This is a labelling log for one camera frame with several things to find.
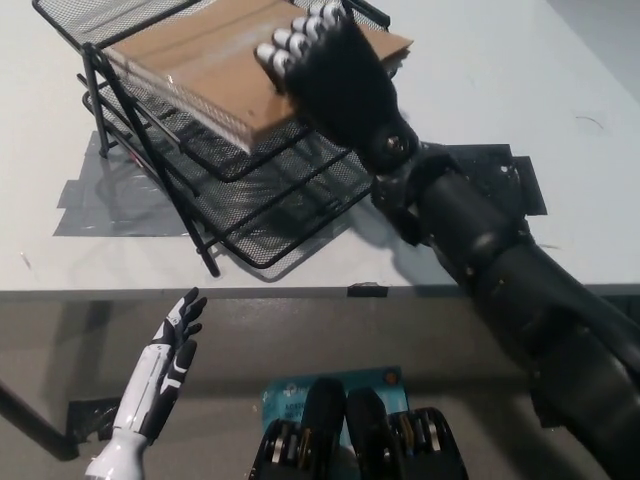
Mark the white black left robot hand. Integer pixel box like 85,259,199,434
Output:
112,287,209,446

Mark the black mesh file tray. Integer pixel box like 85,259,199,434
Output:
32,0,416,280

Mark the black table leg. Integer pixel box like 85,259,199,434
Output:
0,378,81,461

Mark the grey tape patch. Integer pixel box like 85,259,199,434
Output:
49,129,216,239

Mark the small black tape strip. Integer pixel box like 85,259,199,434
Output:
347,282,391,299

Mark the large black tape patch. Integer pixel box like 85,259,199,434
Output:
447,143,549,221

